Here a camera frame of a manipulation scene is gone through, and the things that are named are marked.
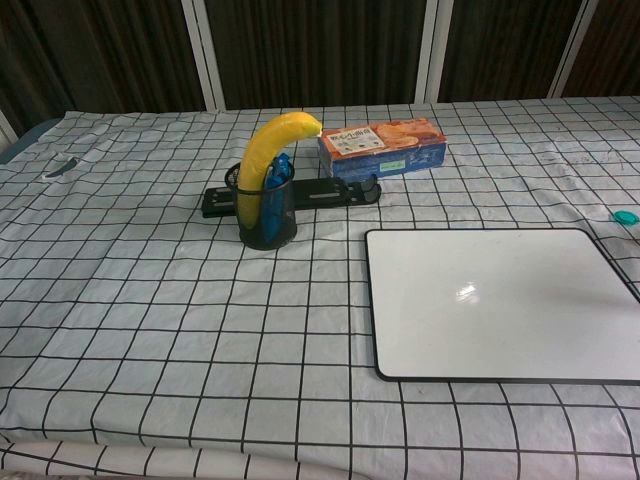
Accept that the white board black frame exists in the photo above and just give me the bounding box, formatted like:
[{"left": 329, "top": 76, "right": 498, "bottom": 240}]
[{"left": 364, "top": 228, "right": 640, "bottom": 385}]

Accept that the orange blue biscuit box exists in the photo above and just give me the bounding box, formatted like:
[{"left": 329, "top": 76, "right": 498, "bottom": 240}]
[{"left": 317, "top": 117, "right": 448, "bottom": 183}]

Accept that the black mesh pen holder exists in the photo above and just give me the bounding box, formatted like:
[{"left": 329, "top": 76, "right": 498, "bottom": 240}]
[{"left": 224, "top": 161, "right": 298, "bottom": 251}]

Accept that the blue plastic toy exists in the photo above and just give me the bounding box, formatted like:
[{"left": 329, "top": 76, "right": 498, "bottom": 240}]
[{"left": 261, "top": 153, "right": 295, "bottom": 239}]

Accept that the dark brown curtain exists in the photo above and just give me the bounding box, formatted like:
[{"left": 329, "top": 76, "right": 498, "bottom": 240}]
[{"left": 0, "top": 0, "right": 640, "bottom": 136}]

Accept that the white window frame post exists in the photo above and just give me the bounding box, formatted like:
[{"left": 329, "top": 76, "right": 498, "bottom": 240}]
[
  {"left": 180, "top": 0, "right": 226, "bottom": 112},
  {"left": 414, "top": 0, "right": 455, "bottom": 105},
  {"left": 547, "top": 0, "right": 600, "bottom": 99}
]

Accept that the yellow toy banana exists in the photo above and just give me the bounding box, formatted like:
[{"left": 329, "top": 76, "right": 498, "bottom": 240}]
[{"left": 236, "top": 111, "right": 323, "bottom": 225}]

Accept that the white black grid tablecloth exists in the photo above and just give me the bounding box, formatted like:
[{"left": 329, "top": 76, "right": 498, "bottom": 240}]
[{"left": 0, "top": 95, "right": 640, "bottom": 480}]

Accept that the black flat metal bracket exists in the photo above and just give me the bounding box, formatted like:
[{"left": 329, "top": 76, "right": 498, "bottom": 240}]
[{"left": 201, "top": 175, "right": 383, "bottom": 219}]

